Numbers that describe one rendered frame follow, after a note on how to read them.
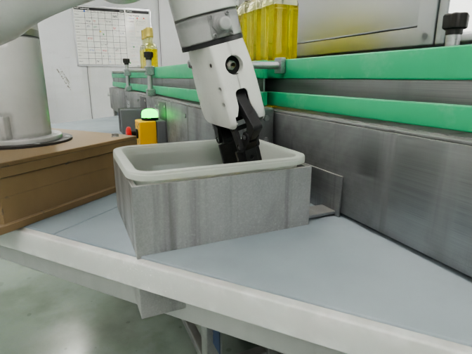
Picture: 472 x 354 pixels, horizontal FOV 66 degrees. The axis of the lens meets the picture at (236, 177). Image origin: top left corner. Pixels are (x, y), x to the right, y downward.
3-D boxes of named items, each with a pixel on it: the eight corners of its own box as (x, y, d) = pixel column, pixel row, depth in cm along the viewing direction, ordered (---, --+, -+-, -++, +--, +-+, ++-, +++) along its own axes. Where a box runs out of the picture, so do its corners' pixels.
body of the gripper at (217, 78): (257, 20, 40) (277, 118, 44) (220, 30, 49) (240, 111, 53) (194, 36, 38) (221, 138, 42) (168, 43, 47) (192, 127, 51)
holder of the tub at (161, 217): (342, 218, 50) (346, 162, 48) (137, 257, 39) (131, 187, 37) (278, 185, 65) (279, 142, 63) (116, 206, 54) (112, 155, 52)
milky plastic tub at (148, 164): (310, 221, 48) (315, 156, 45) (135, 254, 39) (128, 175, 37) (251, 186, 63) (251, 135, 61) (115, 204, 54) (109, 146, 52)
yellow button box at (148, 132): (167, 148, 99) (166, 120, 97) (139, 150, 96) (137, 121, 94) (161, 144, 105) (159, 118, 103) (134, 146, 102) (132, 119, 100)
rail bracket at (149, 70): (156, 97, 112) (154, 51, 109) (132, 97, 109) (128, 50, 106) (154, 96, 116) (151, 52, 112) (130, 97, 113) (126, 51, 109)
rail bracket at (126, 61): (132, 91, 153) (130, 58, 149) (114, 92, 150) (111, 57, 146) (130, 91, 156) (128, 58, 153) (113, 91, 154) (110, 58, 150)
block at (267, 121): (275, 148, 65) (276, 107, 63) (225, 152, 61) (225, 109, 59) (265, 145, 68) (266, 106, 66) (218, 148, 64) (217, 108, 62)
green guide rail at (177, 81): (230, 107, 64) (230, 59, 62) (225, 107, 64) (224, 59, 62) (114, 86, 218) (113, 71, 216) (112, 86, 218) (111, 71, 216)
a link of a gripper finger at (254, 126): (263, 104, 39) (262, 144, 43) (229, 74, 44) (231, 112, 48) (253, 107, 39) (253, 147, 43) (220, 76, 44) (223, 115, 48)
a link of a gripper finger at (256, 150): (263, 126, 43) (274, 177, 46) (251, 123, 46) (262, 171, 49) (240, 135, 42) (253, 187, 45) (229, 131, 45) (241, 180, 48)
